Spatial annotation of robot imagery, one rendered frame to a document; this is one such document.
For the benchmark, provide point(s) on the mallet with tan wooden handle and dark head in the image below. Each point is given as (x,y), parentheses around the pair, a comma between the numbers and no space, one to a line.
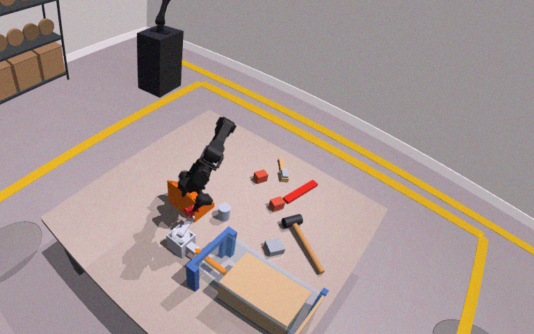
(294,221)

